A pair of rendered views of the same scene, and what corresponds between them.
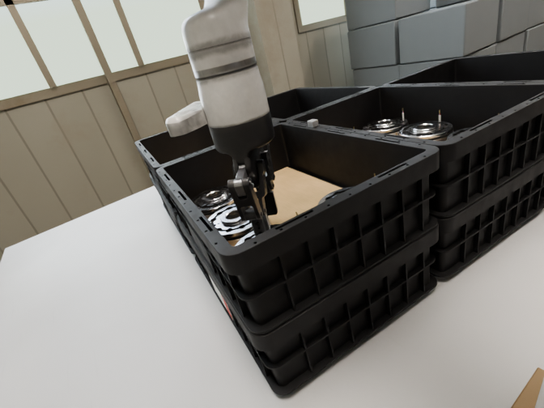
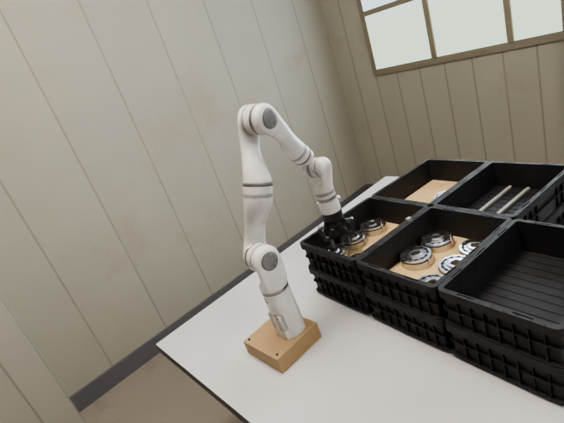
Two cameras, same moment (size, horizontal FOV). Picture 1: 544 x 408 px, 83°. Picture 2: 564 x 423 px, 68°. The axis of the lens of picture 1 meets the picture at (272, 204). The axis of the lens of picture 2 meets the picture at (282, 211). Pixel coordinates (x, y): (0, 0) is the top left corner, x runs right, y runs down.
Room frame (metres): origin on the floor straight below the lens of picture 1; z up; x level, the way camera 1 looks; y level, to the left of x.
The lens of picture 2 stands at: (0.05, -1.36, 1.62)
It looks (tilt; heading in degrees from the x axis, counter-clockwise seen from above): 21 degrees down; 83
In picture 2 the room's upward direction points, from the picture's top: 19 degrees counter-clockwise
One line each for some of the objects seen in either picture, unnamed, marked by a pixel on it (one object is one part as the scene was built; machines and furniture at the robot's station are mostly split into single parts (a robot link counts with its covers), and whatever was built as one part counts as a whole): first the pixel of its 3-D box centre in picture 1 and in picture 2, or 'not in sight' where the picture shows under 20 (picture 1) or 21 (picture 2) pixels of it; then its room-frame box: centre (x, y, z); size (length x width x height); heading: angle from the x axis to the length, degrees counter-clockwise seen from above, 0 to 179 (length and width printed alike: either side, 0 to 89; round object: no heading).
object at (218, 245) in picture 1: (268, 167); (362, 227); (0.47, -0.01, 0.92); 0.40 x 0.30 x 0.02; 22
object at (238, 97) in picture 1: (216, 93); (327, 201); (0.38, 0.03, 1.05); 0.11 x 0.09 x 0.06; 74
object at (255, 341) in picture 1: (288, 246); (373, 263); (0.47, -0.01, 0.76); 0.40 x 0.30 x 0.12; 22
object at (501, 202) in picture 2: (295, 121); (503, 201); (0.96, -0.14, 0.87); 0.40 x 0.30 x 0.11; 22
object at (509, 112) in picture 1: (401, 111); (432, 243); (0.58, -0.29, 0.92); 0.40 x 0.30 x 0.02; 22
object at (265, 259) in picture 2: not in sight; (267, 268); (0.08, -0.18, 1.00); 0.09 x 0.09 x 0.17; 22
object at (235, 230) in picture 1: (235, 218); (352, 237); (0.44, 0.06, 0.86); 0.10 x 0.10 x 0.01
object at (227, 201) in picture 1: (214, 198); (372, 223); (0.55, 0.10, 0.86); 0.10 x 0.10 x 0.01
